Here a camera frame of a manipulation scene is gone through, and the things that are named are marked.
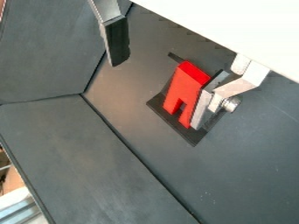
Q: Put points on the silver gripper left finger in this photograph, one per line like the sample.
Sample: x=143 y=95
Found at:
x=114 y=30

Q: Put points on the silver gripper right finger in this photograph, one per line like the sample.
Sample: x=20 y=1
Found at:
x=219 y=94

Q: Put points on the red double-square block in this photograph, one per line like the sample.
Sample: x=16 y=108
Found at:
x=188 y=80

